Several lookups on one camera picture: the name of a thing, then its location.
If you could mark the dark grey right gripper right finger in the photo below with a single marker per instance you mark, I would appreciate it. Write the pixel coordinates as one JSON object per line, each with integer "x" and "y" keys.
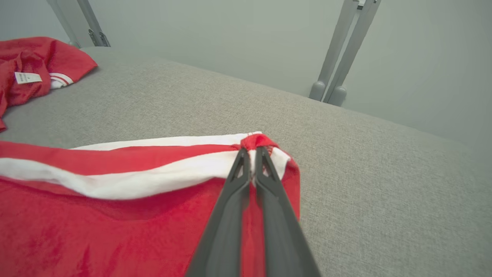
{"x": 280, "y": 231}

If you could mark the red basketball jersey white trim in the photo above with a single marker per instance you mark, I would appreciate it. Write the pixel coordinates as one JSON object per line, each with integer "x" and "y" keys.
{"x": 34, "y": 57}

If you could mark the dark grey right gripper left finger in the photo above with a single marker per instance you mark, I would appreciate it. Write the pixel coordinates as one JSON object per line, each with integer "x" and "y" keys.
{"x": 225, "y": 231}

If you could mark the grey metal frame stand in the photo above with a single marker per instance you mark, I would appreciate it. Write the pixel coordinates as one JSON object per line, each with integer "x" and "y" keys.
{"x": 90, "y": 23}

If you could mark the red shorts with white band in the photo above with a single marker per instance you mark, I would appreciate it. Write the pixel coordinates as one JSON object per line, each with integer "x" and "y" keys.
{"x": 96, "y": 231}

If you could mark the grey double metal post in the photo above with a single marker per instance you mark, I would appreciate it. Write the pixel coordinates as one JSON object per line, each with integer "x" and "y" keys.
{"x": 346, "y": 50}

